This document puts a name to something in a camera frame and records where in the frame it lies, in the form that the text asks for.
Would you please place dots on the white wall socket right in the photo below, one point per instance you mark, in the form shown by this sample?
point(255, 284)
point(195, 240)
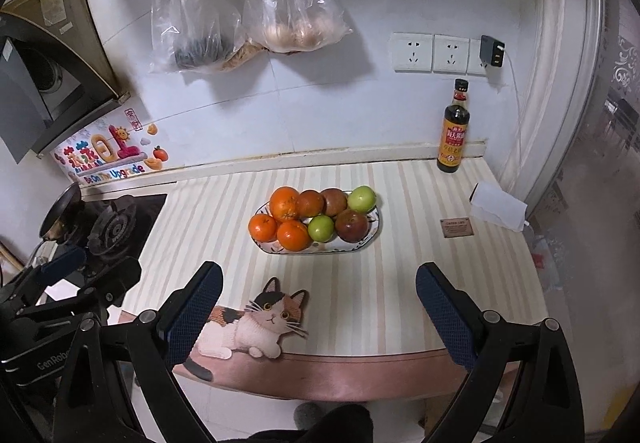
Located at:
point(476, 67)

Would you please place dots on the black power adapter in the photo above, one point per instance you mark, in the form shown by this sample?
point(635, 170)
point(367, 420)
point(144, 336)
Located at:
point(491, 51)

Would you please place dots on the large orange top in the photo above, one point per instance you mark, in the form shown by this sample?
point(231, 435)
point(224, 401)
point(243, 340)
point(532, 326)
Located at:
point(283, 204)

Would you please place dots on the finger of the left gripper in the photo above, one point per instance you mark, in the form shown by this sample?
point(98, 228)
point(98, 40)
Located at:
point(111, 285)
point(62, 265)

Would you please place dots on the green apple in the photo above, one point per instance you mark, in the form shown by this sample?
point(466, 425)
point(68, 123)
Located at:
point(321, 229)
point(362, 199)

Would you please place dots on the orange front on plate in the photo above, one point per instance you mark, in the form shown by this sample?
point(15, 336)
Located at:
point(293, 236)

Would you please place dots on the red apple on plate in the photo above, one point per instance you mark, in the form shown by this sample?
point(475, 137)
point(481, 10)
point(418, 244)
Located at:
point(335, 200)

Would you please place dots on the black gas stove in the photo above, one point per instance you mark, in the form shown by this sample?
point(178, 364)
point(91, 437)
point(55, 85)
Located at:
point(106, 230)

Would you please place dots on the floral oval ceramic plate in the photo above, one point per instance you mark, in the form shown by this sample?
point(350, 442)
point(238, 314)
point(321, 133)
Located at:
point(333, 246)

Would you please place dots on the white wall socket middle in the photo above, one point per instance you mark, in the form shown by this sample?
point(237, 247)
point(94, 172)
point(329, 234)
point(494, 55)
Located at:
point(450, 54)

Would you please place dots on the white wall socket left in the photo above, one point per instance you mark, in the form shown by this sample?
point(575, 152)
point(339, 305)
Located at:
point(411, 52)

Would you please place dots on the plastic bag dark contents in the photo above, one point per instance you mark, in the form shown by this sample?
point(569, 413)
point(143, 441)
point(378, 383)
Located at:
point(194, 35)

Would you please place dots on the colourful wall sticker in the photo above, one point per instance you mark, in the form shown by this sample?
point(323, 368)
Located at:
point(112, 148)

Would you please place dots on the range hood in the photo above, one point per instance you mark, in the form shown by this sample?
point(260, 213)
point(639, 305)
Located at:
point(55, 75)

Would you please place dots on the plastic bag with eggs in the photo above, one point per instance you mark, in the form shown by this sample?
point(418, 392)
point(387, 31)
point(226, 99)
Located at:
point(294, 26)

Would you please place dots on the white wall socket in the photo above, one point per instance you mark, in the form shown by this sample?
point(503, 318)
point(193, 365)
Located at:
point(450, 54)
point(476, 67)
point(411, 52)

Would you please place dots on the small orange left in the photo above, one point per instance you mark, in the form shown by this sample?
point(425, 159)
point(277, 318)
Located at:
point(263, 228)

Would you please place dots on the soy sauce bottle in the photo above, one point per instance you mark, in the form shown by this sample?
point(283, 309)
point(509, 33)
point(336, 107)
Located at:
point(454, 126)

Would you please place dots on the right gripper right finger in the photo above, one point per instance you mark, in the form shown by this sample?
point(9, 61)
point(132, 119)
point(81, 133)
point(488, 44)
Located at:
point(474, 341)

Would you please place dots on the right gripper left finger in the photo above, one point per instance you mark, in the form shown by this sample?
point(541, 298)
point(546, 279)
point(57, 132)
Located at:
point(164, 339)

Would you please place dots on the white folded paper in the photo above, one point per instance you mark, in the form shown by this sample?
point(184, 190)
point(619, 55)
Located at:
point(491, 204)

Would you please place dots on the small brown card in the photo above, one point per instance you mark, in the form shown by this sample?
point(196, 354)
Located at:
point(456, 227)

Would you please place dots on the dark red apple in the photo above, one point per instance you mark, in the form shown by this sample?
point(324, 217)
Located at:
point(351, 226)

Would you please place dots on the striped cat table mat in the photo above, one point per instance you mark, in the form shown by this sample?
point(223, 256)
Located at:
point(367, 334)

